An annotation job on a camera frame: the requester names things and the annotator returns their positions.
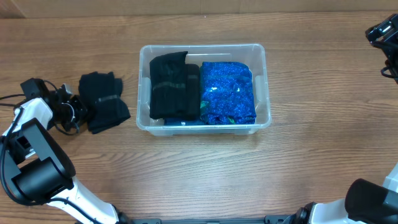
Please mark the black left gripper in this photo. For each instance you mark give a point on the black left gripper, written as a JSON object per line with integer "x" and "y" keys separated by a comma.
{"x": 78, "y": 109}

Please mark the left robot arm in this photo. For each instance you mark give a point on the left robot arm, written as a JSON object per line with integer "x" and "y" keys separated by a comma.
{"x": 35, "y": 170}

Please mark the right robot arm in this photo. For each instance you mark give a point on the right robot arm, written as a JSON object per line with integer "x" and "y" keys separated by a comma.
{"x": 365, "y": 202}

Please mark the blue sparkly cloth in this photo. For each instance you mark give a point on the blue sparkly cloth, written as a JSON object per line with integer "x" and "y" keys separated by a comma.
{"x": 227, "y": 96}

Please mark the dark blue denim cloth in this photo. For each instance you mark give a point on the dark blue denim cloth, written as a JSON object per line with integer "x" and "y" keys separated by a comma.
{"x": 181, "y": 122}

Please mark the black cloth with tape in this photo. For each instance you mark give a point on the black cloth with tape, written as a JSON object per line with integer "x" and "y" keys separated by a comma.
{"x": 102, "y": 94}

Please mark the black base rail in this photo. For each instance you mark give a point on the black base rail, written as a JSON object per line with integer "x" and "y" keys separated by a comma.
{"x": 268, "y": 219}

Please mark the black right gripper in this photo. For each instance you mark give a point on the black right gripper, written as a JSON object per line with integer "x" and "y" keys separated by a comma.
{"x": 380, "y": 34}

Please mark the clear plastic storage bin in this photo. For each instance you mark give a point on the clear plastic storage bin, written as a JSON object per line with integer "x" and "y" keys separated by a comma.
{"x": 252, "y": 55}

